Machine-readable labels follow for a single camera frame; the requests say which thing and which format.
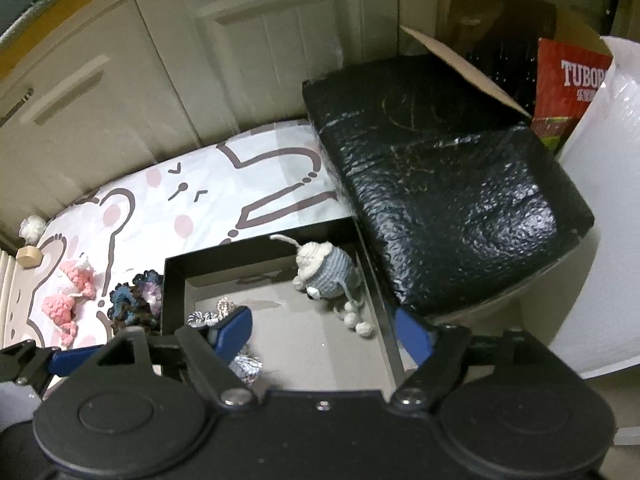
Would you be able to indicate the black foam wrapped box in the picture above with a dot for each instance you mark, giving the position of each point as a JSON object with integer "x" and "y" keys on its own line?
{"x": 450, "y": 200}

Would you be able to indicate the cream ribbed suitcase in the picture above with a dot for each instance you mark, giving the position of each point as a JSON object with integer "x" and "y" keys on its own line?
{"x": 6, "y": 300}

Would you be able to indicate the cream cabinet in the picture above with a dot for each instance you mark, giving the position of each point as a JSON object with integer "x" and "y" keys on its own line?
{"x": 150, "y": 85}

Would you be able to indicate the wooden block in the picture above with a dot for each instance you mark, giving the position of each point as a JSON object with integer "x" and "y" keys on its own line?
{"x": 28, "y": 256}

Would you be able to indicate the grey crochet mouse toy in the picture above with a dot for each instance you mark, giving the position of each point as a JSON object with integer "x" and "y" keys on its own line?
{"x": 325, "y": 265}

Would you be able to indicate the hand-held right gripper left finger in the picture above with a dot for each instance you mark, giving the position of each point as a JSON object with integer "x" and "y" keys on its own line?
{"x": 234, "y": 331}

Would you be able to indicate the dark blue crochet toy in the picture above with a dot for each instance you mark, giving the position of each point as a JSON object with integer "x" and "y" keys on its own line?
{"x": 131, "y": 302}

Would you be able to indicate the red printed carton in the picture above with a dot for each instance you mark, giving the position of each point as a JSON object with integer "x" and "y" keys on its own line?
{"x": 565, "y": 95}

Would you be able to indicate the white fluffy pompom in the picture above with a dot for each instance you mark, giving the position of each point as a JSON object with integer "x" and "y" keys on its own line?
{"x": 32, "y": 227}

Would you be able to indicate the pink crochet toy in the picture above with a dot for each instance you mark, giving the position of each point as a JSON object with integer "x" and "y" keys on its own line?
{"x": 75, "y": 280}

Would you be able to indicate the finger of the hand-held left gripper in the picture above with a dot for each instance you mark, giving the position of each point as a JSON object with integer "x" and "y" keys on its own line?
{"x": 75, "y": 360}

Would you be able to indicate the brown cardboard box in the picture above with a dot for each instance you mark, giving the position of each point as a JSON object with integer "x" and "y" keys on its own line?
{"x": 450, "y": 60}

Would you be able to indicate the cartoon bear printed mat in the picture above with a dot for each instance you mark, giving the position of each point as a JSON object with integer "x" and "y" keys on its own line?
{"x": 200, "y": 210}

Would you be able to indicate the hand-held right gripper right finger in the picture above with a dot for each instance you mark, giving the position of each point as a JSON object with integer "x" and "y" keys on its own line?
{"x": 414, "y": 336}

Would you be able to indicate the grey countertop with wood edge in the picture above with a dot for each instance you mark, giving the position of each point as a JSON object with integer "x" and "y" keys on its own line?
{"x": 60, "y": 5}

